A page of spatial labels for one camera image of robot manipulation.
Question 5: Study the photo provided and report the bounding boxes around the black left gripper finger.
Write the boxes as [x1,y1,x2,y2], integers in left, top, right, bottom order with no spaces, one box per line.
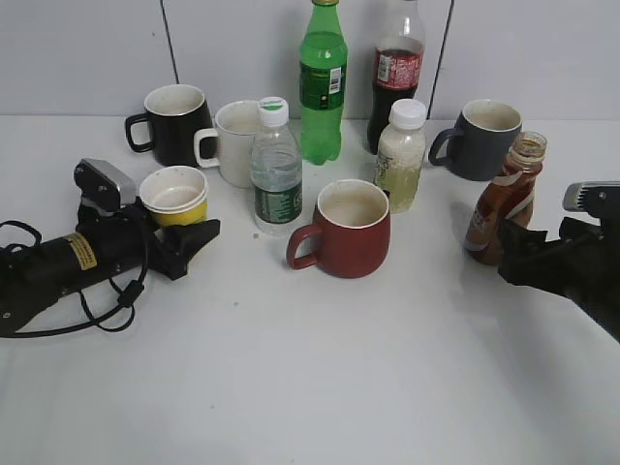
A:
[153,219,221,281]

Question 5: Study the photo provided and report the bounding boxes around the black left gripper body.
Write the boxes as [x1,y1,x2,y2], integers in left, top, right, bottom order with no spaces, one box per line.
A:
[28,201,165,310]

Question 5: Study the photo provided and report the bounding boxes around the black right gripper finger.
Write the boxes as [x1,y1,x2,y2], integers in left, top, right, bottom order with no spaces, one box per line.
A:
[498,219,549,287]

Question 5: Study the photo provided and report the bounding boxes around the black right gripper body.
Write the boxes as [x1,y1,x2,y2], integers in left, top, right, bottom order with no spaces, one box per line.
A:
[534,217,619,310]

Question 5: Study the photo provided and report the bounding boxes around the yellow paper cup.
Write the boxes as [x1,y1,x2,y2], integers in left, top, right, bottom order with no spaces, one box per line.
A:
[139,166,208,227]

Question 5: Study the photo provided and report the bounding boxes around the brown coffee bottle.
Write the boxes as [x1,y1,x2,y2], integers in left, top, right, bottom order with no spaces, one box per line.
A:
[464,131,547,265]

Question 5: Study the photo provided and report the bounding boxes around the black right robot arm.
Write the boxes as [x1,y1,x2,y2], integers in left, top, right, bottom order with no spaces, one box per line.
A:
[498,217,619,340]

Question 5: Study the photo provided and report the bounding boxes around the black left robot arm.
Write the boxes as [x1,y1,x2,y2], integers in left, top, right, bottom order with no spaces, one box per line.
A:
[1,200,221,339]

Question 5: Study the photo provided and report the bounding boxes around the grey ceramic mug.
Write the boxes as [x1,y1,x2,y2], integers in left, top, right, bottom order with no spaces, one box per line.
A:
[428,99,522,181]

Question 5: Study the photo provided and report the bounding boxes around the black ceramic mug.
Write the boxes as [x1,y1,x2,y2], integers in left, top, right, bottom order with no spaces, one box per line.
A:
[124,84,219,169]

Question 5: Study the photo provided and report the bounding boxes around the clear water bottle green label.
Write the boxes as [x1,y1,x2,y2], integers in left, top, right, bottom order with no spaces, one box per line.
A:
[251,97,302,236]

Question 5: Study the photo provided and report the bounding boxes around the white ceramic mug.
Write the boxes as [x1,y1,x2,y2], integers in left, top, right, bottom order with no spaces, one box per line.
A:
[193,100,260,189]

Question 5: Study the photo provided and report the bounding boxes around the white capped juice bottle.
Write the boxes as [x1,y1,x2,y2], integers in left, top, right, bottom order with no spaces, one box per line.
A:
[374,99,426,214]

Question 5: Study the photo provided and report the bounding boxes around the red ceramic mug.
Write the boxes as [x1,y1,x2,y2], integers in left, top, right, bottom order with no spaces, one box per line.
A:
[286,179,390,279]

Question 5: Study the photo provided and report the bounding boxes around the cola bottle red label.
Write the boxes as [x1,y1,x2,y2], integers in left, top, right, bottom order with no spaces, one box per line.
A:
[367,1,425,155]

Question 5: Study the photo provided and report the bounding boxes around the green soda bottle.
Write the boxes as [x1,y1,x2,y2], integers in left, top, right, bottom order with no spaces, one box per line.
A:
[299,1,348,166]

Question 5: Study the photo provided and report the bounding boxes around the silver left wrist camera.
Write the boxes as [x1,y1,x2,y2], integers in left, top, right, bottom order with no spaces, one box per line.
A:
[74,158,138,214]

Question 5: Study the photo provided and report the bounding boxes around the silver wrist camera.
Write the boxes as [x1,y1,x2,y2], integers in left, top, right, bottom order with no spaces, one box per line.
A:
[74,158,138,214]
[563,181,619,219]

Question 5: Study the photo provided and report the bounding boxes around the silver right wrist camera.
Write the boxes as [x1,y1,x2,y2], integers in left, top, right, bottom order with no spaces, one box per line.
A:
[563,181,619,219]

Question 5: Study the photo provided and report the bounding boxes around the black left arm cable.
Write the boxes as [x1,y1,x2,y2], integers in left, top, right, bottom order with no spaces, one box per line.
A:
[0,220,149,338]

